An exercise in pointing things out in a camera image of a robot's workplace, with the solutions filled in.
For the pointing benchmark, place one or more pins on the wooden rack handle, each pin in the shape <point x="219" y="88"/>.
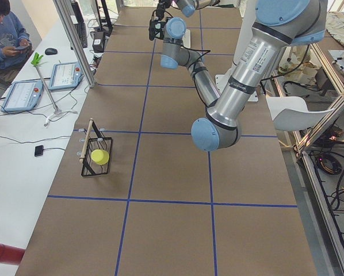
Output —
<point x="82" y="156"/>

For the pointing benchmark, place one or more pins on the red tube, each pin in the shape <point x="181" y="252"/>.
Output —
<point x="10" y="255"/>

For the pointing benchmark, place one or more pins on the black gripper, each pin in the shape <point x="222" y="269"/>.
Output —
<point x="156" y="29"/>

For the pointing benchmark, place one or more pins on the yellow cup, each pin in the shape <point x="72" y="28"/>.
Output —
<point x="100" y="156"/>

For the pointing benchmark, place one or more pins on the black computer mouse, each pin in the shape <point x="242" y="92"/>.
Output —
<point x="51" y="51"/>

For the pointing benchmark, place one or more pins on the aluminium frame post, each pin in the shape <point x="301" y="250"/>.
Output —
<point x="64" y="15"/>

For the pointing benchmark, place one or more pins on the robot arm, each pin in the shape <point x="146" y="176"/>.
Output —
<point x="171" y="31"/>
<point x="277" y="24"/>

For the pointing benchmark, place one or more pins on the white chair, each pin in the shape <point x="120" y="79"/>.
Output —
<point x="292" y="114"/>

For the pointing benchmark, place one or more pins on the near teach pendant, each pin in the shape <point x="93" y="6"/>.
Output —
<point x="22" y="96"/>

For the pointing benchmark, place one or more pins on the black keyboard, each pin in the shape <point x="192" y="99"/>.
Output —
<point x="80" y="29"/>

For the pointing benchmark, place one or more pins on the black wire cup rack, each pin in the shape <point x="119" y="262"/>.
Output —
<point x="97" y="140"/>

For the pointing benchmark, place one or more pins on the seated person blue sweater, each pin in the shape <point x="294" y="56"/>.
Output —
<point x="15" y="44"/>

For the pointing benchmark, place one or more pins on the small black device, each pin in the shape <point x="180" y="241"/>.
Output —
<point x="39" y="150"/>

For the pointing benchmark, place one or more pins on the green clamp metal rod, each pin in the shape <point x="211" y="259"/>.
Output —
<point x="35" y="63"/>

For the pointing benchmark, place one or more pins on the far teach pendant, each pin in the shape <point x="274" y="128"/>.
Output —
<point x="65" y="76"/>

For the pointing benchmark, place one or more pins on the teach pendant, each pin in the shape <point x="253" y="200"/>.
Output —
<point x="22" y="96"/>
<point x="65" y="76"/>

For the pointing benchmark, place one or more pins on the black power adapter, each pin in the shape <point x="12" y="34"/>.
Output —
<point x="98" y="42"/>

